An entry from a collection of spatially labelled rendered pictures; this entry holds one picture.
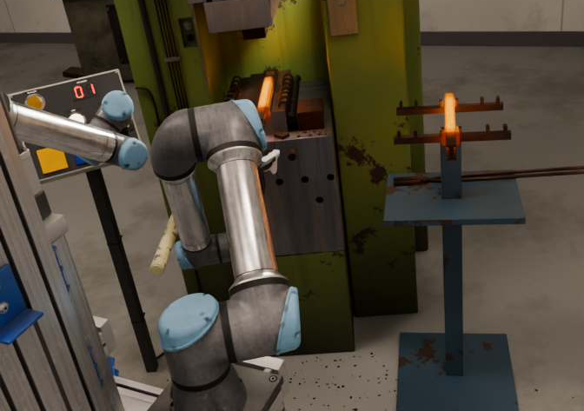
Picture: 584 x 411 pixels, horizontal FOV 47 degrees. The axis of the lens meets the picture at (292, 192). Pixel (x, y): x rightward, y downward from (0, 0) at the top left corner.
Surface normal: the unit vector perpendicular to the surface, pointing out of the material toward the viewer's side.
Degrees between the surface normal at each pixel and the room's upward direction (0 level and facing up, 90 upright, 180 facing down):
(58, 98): 60
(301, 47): 90
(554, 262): 0
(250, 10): 90
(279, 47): 90
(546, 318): 0
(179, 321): 8
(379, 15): 90
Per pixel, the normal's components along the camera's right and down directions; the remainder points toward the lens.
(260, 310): -0.07, -0.40
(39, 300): 0.90, 0.10
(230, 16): -0.04, 0.48
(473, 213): -0.13, -0.87
